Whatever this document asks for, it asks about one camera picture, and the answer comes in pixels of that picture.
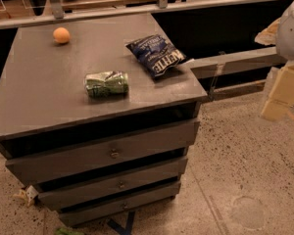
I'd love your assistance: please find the green crushed can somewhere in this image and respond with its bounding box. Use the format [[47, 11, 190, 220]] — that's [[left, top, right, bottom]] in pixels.
[[84, 70, 128, 98]]

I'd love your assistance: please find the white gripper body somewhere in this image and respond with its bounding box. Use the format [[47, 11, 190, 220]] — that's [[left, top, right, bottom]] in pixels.
[[276, 1, 294, 61]]

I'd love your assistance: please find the grey drawer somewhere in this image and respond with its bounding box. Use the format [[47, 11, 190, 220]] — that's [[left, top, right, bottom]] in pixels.
[[38, 156, 187, 211], [6, 118, 199, 185], [59, 181, 181, 226]]

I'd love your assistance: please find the orange fruit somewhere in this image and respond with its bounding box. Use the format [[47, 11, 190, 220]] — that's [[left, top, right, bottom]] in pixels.
[[53, 27, 71, 44]]

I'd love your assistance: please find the crumpled paper scrap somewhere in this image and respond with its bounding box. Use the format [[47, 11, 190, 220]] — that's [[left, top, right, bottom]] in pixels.
[[14, 185, 38, 207]]

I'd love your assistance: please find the grey metal railing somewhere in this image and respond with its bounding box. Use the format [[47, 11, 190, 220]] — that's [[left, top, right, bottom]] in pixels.
[[0, 0, 294, 31]]

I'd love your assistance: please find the bottom grey drawer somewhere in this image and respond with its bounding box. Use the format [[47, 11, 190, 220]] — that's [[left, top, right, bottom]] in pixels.
[[59, 181, 181, 226]]

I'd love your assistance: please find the green object on floor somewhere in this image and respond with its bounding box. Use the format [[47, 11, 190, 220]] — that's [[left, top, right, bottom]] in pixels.
[[54, 227, 85, 235]]

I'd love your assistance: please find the blue chip bag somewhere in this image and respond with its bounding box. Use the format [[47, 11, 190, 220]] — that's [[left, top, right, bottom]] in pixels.
[[126, 34, 186, 77]]

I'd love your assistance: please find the top grey drawer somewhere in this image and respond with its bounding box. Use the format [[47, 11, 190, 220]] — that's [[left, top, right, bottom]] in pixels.
[[6, 118, 199, 185]]

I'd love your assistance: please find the grey drawer cabinet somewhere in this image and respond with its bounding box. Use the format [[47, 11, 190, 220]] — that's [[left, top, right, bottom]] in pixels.
[[0, 15, 204, 226]]

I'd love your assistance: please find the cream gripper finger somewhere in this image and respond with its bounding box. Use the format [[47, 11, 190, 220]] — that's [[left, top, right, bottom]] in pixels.
[[255, 19, 280, 46], [260, 62, 294, 121]]

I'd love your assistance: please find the middle grey drawer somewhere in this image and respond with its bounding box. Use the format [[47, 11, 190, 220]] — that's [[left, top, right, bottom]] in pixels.
[[38, 156, 187, 211]]

